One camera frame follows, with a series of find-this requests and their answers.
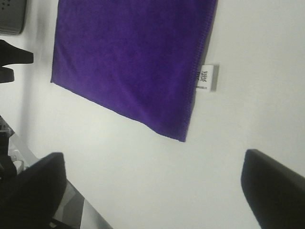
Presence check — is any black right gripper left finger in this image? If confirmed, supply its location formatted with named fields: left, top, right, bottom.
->
left=0, top=153, right=66, bottom=229

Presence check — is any white towel label tag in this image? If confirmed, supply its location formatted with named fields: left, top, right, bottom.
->
left=196, top=64, right=219, bottom=92

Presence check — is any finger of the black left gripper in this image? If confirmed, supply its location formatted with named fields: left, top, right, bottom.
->
left=0, top=67, right=14, bottom=83
left=0, top=40, right=34, bottom=67

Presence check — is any grey perforated plastic basket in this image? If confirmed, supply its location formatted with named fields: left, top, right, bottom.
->
left=0, top=0, right=27, bottom=36

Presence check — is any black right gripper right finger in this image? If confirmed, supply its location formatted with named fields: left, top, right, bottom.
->
left=241, top=149, right=305, bottom=229

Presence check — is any purple microfibre towel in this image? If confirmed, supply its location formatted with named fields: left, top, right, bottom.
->
left=51, top=0, right=217, bottom=142

